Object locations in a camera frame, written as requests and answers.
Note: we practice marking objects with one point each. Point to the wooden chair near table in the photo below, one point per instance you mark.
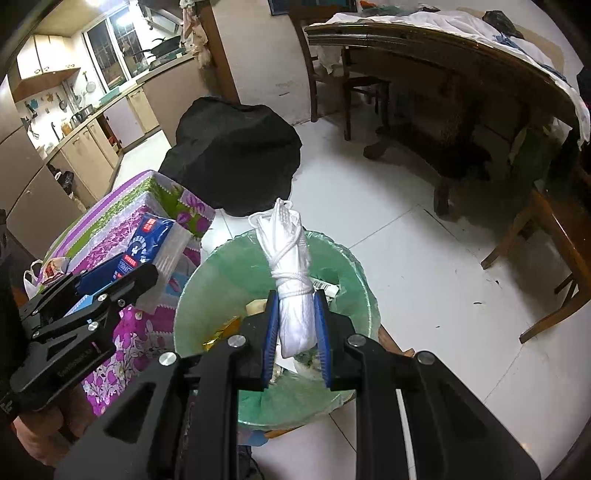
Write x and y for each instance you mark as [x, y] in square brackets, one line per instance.
[549, 240]

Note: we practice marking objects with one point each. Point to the person's left hand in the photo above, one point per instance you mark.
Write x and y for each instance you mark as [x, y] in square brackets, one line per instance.
[47, 435]

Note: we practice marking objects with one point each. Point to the green lined trash bin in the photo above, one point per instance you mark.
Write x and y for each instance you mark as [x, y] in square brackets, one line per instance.
[237, 273]

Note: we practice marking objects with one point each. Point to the white red medicine box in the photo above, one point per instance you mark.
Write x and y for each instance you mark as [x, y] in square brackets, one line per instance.
[331, 290]

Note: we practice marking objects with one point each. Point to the kitchen window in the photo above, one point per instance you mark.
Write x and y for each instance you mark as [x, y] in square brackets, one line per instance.
[115, 49]

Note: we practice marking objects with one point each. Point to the blue tissue pack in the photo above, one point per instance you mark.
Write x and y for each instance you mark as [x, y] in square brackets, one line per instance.
[168, 247]

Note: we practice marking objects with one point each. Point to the orange foam sponge cube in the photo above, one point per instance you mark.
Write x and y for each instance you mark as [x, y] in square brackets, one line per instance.
[255, 307]

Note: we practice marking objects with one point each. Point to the dark wooden dining table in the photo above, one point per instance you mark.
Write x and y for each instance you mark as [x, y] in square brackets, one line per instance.
[377, 49]

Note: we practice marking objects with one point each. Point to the black covered bundle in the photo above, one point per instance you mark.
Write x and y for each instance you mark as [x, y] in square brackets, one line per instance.
[234, 157]

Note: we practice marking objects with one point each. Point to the black wok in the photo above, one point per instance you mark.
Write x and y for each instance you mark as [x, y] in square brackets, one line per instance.
[164, 47]

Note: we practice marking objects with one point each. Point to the floral striped tablecloth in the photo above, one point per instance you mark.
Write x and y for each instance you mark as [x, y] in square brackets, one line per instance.
[103, 233]

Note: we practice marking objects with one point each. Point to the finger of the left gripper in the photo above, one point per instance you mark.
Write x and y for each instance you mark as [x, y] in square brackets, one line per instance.
[78, 297]
[42, 331]

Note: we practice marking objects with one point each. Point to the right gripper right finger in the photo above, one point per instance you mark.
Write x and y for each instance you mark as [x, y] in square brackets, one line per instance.
[413, 413]

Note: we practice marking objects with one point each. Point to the wooden chair by window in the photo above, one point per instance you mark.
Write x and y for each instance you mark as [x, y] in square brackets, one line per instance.
[333, 66]

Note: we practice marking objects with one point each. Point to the white plastic bag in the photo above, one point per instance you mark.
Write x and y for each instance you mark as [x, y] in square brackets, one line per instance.
[41, 274]

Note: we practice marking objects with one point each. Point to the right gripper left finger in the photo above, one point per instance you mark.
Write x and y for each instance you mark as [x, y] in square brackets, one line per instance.
[180, 420]

